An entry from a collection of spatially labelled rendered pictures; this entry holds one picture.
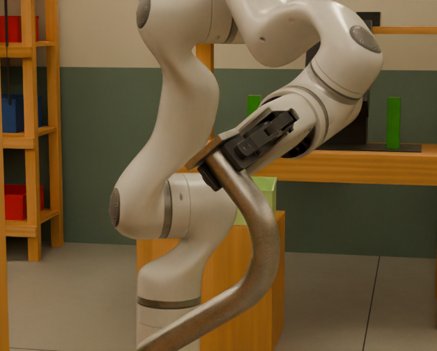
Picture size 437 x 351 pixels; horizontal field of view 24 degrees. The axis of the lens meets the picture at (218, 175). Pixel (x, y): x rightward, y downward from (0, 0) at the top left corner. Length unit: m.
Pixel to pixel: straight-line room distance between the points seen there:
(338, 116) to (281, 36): 0.16
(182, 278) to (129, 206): 0.17
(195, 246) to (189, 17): 0.45
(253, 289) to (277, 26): 0.41
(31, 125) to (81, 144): 0.64
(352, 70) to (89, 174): 6.05
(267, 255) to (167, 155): 0.73
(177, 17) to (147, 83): 5.41
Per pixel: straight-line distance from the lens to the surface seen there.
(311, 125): 1.14
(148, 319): 1.86
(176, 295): 1.84
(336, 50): 1.21
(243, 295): 1.07
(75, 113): 7.18
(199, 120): 1.72
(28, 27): 6.63
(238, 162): 1.03
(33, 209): 6.74
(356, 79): 1.21
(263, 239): 1.04
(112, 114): 7.10
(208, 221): 1.83
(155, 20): 1.61
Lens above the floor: 1.59
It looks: 9 degrees down
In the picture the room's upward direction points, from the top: straight up
